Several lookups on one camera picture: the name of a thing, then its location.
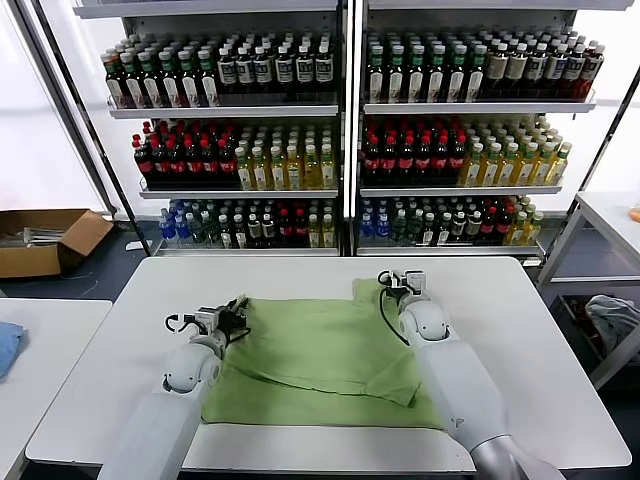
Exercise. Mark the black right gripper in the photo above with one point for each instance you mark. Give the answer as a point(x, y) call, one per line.
point(398, 293)

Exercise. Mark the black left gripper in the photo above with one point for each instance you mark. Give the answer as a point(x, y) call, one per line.
point(232, 325)

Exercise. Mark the green polo shirt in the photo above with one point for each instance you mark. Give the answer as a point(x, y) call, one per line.
point(310, 350)

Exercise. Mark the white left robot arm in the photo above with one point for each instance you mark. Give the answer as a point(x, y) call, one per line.
point(150, 425)

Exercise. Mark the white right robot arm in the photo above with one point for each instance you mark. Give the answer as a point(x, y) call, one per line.
point(465, 380)

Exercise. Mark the green tinted water bottle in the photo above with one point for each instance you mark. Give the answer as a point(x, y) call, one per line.
point(211, 233)
point(197, 232)
point(399, 229)
point(414, 229)

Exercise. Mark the blue drink bottle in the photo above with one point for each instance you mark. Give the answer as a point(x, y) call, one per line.
point(166, 227)
point(381, 229)
point(182, 231)
point(365, 229)

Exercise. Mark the dark drink bottle white cap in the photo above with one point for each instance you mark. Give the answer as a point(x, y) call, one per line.
point(459, 227)
point(474, 227)
point(226, 234)
point(255, 229)
point(241, 234)
point(428, 232)
point(443, 232)
point(270, 229)

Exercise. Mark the cola bottle red cap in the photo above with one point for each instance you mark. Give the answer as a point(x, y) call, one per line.
point(177, 164)
point(488, 227)
point(372, 162)
point(286, 229)
point(440, 162)
point(211, 164)
point(504, 227)
point(389, 162)
point(194, 164)
point(161, 164)
point(302, 229)
point(145, 164)
point(457, 162)
point(228, 164)
point(406, 162)
point(423, 162)

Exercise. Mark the yellow drink bottle white cap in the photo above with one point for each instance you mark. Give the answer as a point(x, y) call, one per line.
point(519, 232)
point(329, 234)
point(329, 171)
point(279, 172)
point(245, 172)
point(295, 172)
point(315, 234)
point(312, 171)
point(534, 229)
point(261, 172)

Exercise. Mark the white paper scrap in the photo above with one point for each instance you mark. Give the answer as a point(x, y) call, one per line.
point(134, 246)

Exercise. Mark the yellow drink bottle green label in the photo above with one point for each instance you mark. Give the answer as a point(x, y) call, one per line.
point(472, 169)
point(559, 167)
point(508, 169)
point(525, 169)
point(543, 168)
point(491, 169)

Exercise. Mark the large white work table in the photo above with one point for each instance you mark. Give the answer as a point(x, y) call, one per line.
point(540, 350)

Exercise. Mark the dark storage bin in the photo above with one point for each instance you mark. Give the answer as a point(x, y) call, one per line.
point(569, 327)

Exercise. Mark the small white side table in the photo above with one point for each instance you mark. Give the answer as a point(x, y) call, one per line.
point(60, 342)

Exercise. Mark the grey shelf unit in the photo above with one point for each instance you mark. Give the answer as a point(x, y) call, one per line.
point(225, 111)
point(475, 108)

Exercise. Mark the metal parts bundle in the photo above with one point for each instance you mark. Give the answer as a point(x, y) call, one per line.
point(40, 236)

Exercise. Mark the grey crumpled garment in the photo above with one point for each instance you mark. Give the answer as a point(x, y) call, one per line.
point(608, 322)

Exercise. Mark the open cardboard box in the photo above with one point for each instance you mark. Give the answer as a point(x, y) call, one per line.
point(30, 262)

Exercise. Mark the dark bottle green cap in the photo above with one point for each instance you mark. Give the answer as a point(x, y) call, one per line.
point(416, 77)
point(456, 77)
point(210, 84)
point(135, 84)
point(191, 84)
point(377, 77)
point(117, 84)
point(396, 77)
point(475, 77)
point(172, 84)
point(153, 84)
point(436, 77)

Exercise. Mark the blue folded cloth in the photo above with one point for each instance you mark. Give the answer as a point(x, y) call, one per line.
point(7, 347)

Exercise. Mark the dark bottle white label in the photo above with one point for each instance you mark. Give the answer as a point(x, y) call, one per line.
point(286, 69)
point(227, 69)
point(555, 68)
point(263, 69)
point(306, 68)
point(536, 68)
point(246, 69)
point(574, 68)
point(325, 68)

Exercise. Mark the dark bottle beige label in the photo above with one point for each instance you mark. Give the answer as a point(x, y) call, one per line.
point(518, 68)
point(497, 69)

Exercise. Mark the small orange object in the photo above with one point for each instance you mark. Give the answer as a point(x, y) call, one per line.
point(635, 214)

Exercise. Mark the reddish drink bottle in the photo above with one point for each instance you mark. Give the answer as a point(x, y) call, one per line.
point(592, 69)

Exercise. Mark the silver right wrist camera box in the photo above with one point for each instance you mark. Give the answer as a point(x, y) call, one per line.
point(414, 282)

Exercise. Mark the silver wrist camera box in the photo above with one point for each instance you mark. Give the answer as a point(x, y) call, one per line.
point(414, 282)
point(206, 321)

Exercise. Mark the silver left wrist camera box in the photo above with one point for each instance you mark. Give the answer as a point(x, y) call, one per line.
point(206, 321)

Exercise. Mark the black slanted frame post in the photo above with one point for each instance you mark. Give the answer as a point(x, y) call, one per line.
point(124, 194)
point(618, 127)

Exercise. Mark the grey metal frame table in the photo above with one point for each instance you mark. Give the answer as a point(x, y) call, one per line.
point(598, 207)

